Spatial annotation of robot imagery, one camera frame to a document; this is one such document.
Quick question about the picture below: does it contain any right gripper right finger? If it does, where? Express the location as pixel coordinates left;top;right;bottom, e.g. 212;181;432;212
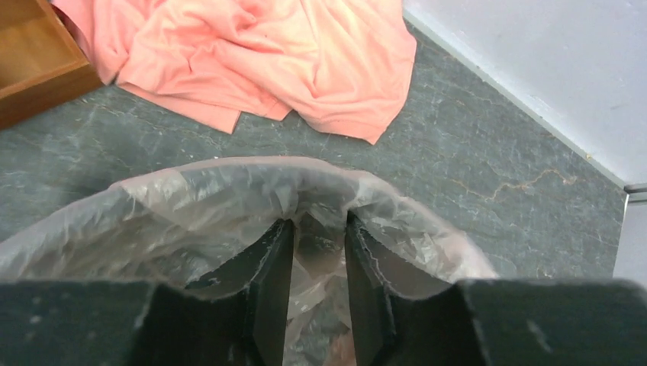
345;213;475;365

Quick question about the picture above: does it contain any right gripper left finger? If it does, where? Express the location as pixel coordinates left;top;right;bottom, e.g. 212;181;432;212
131;220;295;365

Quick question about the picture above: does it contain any pink plastic trash bag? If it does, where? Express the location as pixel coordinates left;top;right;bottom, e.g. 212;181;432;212
1;156;497;365

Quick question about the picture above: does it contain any salmon pink cloth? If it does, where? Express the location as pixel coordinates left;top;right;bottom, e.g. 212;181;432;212
53;1;417;143

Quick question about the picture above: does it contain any orange compartment tray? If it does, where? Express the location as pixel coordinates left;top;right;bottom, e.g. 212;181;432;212
1;0;103;130

